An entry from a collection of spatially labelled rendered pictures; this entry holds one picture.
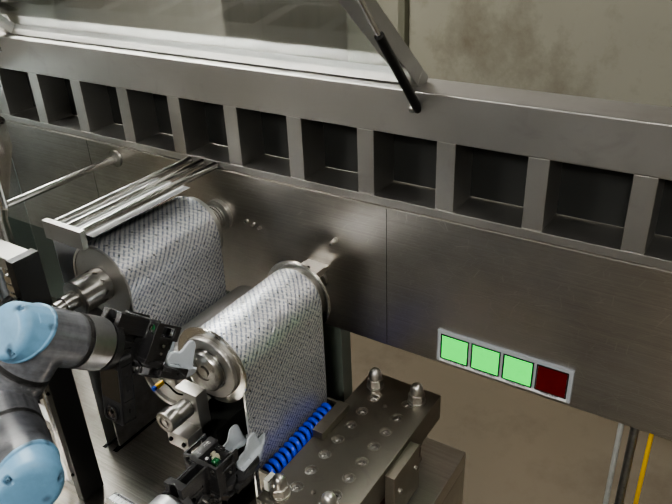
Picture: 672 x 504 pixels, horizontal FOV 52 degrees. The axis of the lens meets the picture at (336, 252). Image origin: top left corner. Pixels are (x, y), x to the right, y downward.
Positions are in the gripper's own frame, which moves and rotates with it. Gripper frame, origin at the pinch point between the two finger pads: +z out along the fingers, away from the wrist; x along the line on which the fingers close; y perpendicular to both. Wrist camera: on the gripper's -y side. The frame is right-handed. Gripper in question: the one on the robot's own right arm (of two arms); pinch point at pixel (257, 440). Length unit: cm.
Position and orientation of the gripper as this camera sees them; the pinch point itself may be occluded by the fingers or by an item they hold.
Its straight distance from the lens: 127.8
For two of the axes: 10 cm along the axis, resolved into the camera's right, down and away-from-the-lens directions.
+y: -0.4, -8.8, -4.8
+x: -8.4, -2.3, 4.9
